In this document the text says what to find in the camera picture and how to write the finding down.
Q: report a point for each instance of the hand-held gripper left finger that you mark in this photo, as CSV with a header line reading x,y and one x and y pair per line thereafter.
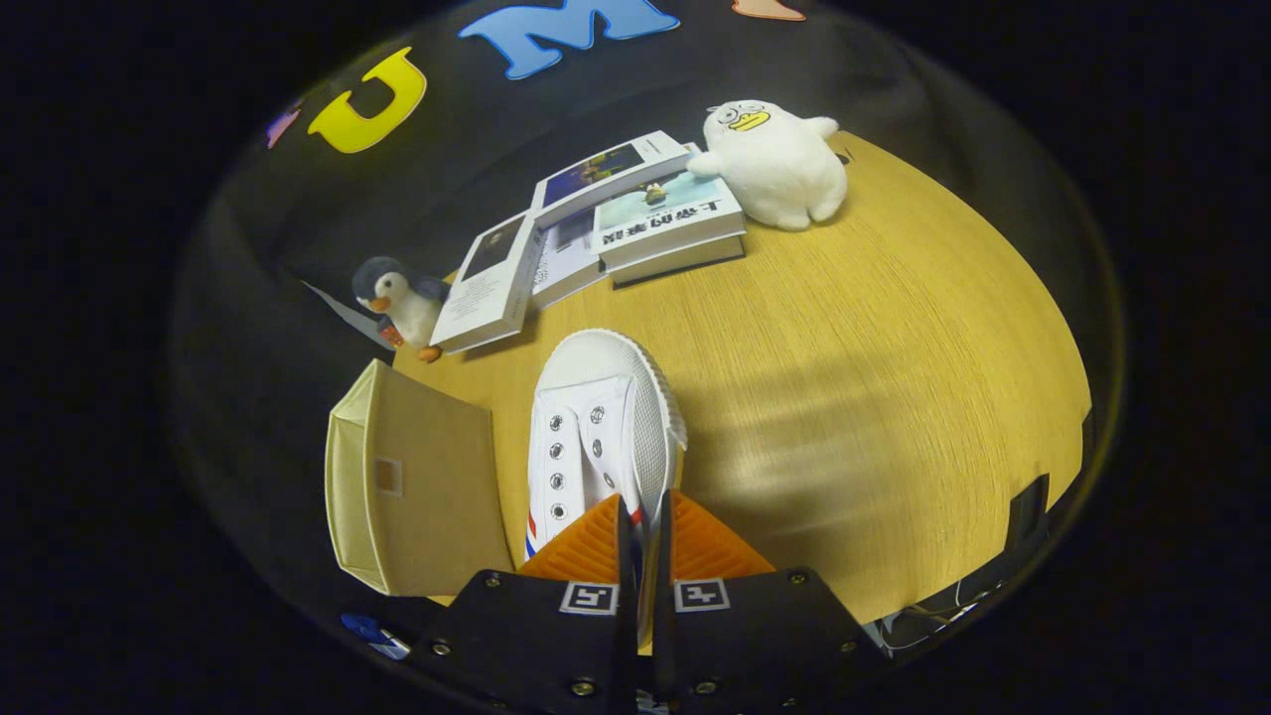
x,y
536,636

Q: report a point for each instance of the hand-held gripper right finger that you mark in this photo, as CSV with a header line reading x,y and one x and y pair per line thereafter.
x,y
765,636

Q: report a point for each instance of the beige fabric storage box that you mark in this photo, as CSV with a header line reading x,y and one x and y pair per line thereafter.
x,y
427,497

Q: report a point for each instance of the white canvas shoe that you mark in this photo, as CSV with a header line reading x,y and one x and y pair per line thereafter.
x,y
596,417

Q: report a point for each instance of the blue and white object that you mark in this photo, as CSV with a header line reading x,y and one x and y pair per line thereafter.
x,y
372,634

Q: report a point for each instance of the white book with portrait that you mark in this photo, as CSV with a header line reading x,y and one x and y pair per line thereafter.
x,y
487,288

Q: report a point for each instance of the grey penguin plush toy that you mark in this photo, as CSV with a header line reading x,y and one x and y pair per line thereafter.
x,y
407,308

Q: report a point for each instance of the thin white booklet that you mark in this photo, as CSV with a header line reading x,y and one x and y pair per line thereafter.
x,y
566,258

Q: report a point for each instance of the plain white thick book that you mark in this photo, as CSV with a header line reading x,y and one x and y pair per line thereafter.
x,y
685,261

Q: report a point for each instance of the book with teal cover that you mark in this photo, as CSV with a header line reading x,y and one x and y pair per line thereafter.
x,y
665,214

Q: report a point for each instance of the white duck plush toy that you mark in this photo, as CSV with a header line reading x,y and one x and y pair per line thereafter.
x,y
775,169

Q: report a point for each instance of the book with dark blue cover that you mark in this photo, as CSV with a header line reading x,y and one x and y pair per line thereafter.
x,y
616,169

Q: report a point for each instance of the black backdrop cloth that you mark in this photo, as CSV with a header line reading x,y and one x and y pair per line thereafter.
x,y
298,199

